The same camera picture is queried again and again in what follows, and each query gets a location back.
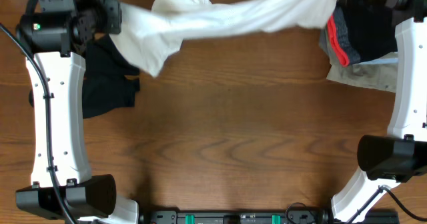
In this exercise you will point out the khaki folded garment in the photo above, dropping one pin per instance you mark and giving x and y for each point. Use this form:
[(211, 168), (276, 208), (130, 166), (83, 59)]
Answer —
[(380, 77)]

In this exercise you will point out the black mounting rail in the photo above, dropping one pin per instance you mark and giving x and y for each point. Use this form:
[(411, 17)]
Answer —
[(292, 216)]

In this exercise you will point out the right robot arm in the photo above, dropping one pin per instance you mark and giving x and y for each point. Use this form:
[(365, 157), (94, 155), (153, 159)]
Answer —
[(386, 162)]

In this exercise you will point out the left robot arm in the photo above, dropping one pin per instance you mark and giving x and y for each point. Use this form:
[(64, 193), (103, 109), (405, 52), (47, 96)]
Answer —
[(54, 34)]

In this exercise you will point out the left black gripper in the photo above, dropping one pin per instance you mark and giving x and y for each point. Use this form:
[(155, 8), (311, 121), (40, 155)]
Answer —
[(113, 10)]

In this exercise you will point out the light blue folded garment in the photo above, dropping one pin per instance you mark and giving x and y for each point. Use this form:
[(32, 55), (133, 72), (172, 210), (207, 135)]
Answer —
[(391, 58)]

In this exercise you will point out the black t-shirt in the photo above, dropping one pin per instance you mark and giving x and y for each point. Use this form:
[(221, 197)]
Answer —
[(110, 82)]

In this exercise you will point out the white t-shirt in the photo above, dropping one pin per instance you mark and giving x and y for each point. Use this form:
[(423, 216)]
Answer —
[(149, 37)]

